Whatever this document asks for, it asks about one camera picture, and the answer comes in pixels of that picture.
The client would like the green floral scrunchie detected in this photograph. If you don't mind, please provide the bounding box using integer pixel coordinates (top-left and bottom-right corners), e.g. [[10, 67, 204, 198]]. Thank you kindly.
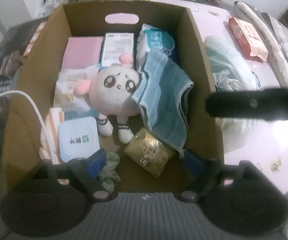
[[97, 152, 121, 193]]

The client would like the light blue tissue pack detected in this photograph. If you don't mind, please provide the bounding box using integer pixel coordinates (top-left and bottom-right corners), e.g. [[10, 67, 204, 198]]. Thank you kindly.
[[58, 116, 100, 163]]

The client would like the orange striped cloth toy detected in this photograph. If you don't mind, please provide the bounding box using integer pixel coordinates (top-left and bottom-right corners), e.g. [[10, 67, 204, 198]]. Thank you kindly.
[[39, 107, 64, 165]]

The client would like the gold tissue pack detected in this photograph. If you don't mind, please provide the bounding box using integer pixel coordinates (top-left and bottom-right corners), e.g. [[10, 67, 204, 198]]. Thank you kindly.
[[124, 128, 176, 178]]

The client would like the pink plush toy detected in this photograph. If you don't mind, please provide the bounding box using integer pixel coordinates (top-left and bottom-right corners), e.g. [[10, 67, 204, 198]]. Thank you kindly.
[[75, 63, 141, 144]]

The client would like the light blue towel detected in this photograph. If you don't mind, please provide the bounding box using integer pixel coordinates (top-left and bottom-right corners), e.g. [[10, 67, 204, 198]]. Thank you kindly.
[[132, 49, 194, 155]]

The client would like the pink towel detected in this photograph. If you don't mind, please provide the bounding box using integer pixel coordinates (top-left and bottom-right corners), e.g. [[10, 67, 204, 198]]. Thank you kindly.
[[62, 36, 103, 69]]

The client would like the blue white carton box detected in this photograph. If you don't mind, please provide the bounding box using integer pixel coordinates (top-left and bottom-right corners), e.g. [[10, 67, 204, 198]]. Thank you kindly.
[[101, 33, 134, 67]]

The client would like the white fringed mattress pad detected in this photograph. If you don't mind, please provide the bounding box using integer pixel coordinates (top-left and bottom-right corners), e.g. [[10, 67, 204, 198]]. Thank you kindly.
[[234, 1, 288, 88]]

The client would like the dark grey patterned blanket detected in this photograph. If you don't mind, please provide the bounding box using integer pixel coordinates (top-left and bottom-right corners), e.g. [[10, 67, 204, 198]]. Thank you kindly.
[[253, 4, 288, 83]]

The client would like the white plastic shopping bag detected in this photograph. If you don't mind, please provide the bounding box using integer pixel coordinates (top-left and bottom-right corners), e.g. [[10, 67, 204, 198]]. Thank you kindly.
[[203, 35, 261, 154]]

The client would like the red beige wet wipes pack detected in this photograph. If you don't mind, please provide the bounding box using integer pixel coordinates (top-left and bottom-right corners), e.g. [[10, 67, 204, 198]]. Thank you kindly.
[[228, 17, 268, 62]]

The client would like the brown cardboard box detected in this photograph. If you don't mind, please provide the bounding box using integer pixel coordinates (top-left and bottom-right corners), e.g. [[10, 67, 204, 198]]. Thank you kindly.
[[0, 0, 225, 201]]

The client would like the white tissue pack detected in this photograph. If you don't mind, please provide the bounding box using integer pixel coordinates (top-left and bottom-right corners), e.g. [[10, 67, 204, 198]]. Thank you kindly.
[[53, 63, 101, 114]]

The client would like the blue white wet wipes pack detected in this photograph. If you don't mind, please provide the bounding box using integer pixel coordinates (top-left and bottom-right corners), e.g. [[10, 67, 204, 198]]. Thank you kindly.
[[136, 23, 178, 67]]

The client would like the white cable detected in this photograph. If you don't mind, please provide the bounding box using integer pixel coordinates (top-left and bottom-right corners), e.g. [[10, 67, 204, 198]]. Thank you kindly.
[[0, 89, 54, 219]]

